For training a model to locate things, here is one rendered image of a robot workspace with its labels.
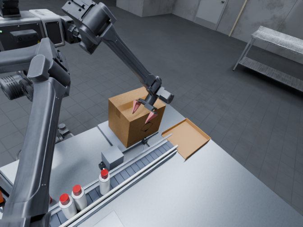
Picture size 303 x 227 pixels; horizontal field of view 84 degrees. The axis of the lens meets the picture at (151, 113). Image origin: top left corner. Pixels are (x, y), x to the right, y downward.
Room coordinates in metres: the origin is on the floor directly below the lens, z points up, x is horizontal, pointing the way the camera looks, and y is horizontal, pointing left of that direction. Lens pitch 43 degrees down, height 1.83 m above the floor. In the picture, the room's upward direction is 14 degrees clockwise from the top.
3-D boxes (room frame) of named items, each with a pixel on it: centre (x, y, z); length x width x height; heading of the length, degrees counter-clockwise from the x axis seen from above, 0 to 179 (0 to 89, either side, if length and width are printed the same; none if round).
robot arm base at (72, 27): (0.89, 0.49, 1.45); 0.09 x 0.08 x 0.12; 151
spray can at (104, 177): (0.35, 0.14, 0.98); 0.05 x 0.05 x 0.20
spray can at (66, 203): (0.21, 0.26, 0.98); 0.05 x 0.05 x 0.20
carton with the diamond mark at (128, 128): (0.84, 0.10, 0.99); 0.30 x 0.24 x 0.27; 140
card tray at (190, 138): (0.89, -0.31, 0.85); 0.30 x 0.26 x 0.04; 140
